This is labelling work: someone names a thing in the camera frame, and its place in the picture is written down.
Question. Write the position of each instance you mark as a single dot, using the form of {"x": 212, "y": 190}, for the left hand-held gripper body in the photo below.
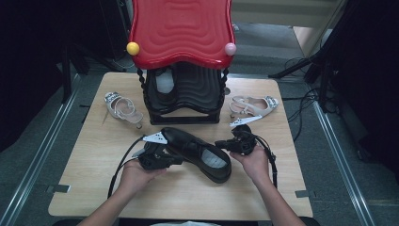
{"x": 150, "y": 158}

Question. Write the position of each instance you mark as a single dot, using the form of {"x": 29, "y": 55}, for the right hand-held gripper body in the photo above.
{"x": 244, "y": 141}

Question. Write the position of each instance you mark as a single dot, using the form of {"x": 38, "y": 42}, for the black leather shoe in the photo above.
{"x": 188, "y": 142}
{"x": 164, "y": 82}

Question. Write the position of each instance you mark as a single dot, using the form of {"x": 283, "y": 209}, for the red and black shoe rack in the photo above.
{"x": 182, "y": 31}

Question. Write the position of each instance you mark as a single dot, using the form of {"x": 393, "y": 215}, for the person's left hand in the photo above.
{"x": 135, "y": 177}

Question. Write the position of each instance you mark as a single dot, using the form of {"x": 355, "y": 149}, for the person's right hand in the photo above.
{"x": 255, "y": 164}

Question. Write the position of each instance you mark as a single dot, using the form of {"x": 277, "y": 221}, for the small grey disc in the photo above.
{"x": 226, "y": 91}

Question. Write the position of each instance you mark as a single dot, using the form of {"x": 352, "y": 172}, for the person's white clothing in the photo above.
{"x": 185, "y": 223}

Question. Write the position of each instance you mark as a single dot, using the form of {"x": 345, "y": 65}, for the grey tape piece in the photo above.
{"x": 58, "y": 188}
{"x": 302, "y": 193}

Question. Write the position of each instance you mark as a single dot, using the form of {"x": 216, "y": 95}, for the black stand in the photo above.
{"x": 323, "y": 72}
{"x": 66, "y": 78}

